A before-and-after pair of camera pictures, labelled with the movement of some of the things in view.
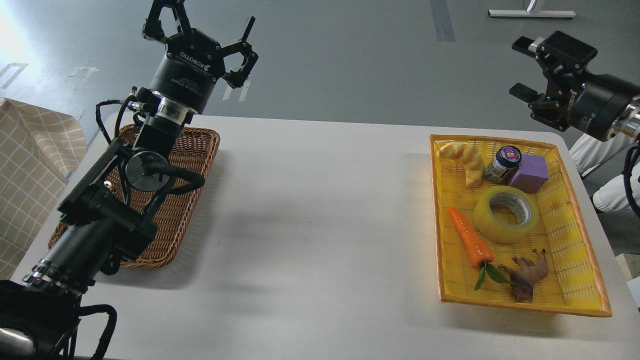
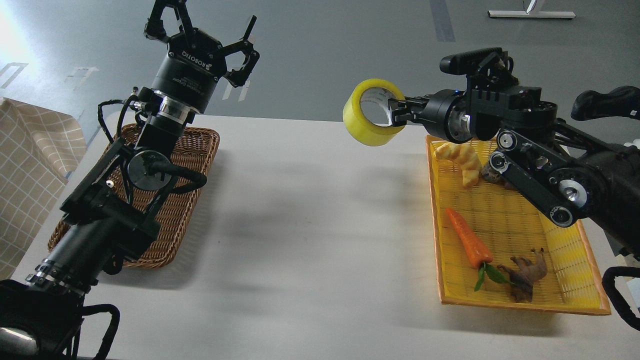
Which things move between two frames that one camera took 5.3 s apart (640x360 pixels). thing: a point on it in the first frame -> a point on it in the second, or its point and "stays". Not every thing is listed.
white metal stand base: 534,14 stays
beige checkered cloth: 38,149 stays
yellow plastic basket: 511,229 stays
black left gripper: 192,64 stays
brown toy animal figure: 523,280 stays
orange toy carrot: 479,253 stays
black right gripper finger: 557,52 -> 409,104
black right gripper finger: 544,108 -> 400,117
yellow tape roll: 497,232 -> 359,127
